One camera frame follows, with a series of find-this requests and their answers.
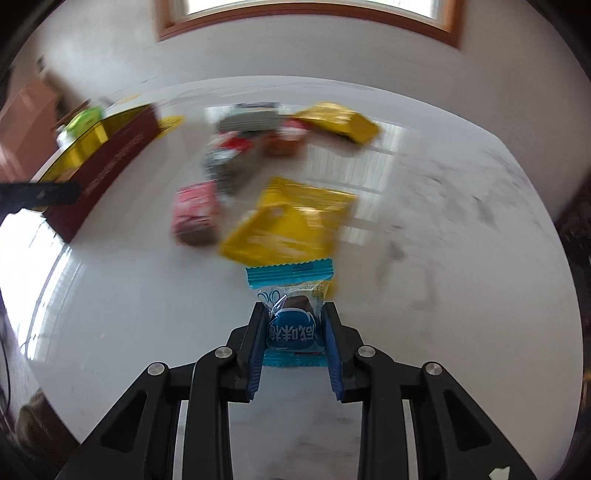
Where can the wooden framed window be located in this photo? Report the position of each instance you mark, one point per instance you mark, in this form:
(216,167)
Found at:
(314,18)

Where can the grey snack packet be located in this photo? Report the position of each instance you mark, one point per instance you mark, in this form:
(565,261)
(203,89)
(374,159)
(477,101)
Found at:
(249,119)

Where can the dark packet with red label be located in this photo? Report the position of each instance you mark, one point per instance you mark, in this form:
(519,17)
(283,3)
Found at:
(228,166)

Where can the pink covered furniture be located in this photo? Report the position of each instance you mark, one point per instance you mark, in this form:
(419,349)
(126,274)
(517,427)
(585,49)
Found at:
(25,129)

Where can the red snack bar packet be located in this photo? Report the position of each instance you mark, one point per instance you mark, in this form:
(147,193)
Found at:
(293,129)

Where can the dark wooden furniture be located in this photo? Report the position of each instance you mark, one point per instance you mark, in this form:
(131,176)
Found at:
(575,235)

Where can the gold metal tray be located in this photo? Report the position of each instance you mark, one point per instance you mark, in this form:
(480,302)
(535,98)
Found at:
(111,161)

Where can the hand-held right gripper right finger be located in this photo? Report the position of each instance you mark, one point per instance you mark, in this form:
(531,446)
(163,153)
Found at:
(333,360)

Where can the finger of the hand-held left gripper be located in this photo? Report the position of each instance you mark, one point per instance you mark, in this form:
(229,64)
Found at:
(41,194)

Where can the pink snack packet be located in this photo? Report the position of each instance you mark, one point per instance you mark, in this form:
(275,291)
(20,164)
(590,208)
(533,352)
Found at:
(194,210)

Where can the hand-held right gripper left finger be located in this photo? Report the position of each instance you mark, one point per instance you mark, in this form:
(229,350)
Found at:
(256,364)

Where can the large yellow snack packet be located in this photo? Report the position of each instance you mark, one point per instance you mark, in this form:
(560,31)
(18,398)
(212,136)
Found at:
(286,221)
(339,121)

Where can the green tissue pack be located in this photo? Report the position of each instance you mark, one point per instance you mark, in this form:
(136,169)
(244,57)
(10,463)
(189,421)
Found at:
(81,122)

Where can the small yellow snack packet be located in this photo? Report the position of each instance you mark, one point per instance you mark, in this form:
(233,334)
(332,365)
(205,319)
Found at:
(171,125)

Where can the clear packet of orange snacks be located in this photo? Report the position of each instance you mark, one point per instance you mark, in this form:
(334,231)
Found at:
(281,146)

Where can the blue snack packet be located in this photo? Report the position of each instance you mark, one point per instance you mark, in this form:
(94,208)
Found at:
(291,332)

